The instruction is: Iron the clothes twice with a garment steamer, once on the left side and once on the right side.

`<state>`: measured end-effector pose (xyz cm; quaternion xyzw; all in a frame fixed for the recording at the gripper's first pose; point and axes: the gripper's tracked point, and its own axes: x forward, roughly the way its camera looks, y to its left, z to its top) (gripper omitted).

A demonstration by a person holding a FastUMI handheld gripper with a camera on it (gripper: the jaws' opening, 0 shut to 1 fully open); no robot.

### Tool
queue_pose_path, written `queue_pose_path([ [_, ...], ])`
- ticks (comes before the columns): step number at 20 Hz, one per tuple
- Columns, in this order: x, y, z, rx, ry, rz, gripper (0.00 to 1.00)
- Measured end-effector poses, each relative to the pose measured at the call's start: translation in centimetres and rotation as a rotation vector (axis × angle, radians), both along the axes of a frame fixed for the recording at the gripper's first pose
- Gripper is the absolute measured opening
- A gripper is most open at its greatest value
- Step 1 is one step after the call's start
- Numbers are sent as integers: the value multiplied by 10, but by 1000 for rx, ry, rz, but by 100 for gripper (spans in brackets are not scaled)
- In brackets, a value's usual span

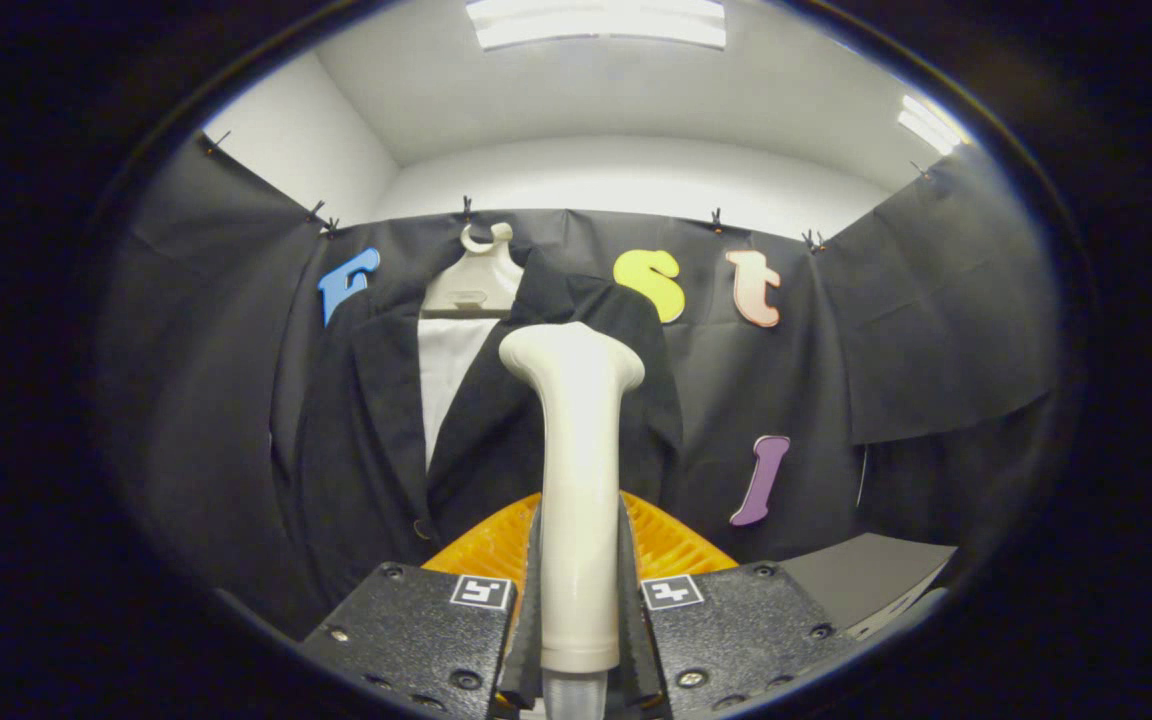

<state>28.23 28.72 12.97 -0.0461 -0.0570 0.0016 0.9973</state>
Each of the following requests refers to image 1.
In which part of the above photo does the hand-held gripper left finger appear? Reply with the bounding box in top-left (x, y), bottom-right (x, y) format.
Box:
top-left (298, 492), bottom-right (544, 720)

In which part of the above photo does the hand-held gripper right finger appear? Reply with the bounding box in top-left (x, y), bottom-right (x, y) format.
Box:
top-left (618, 492), bottom-right (862, 720)

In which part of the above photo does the white garment steamer handle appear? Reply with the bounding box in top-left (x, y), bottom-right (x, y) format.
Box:
top-left (498, 321), bottom-right (646, 676)

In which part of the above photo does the black suit jacket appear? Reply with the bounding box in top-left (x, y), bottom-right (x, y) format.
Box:
top-left (271, 250), bottom-right (685, 641)

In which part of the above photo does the grey cabinet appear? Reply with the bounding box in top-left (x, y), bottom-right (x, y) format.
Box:
top-left (781, 532), bottom-right (959, 641)

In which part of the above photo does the white plastic hanger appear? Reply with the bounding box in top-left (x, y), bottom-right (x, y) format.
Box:
top-left (421, 222), bottom-right (525, 319)

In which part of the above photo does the row of black clips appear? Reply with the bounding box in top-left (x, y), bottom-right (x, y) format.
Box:
top-left (201, 130), bottom-right (937, 253)

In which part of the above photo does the black backdrop cloth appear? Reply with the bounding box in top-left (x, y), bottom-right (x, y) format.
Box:
top-left (96, 130), bottom-right (1067, 641)

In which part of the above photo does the small ceiling light panel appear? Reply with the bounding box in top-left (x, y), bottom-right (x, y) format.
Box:
top-left (898, 95), bottom-right (967, 156)

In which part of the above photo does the large ceiling light panel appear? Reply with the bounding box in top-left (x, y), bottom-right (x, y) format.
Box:
top-left (466, 0), bottom-right (727, 51)

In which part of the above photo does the white steamer hose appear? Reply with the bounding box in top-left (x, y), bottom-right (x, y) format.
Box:
top-left (543, 670), bottom-right (609, 720)

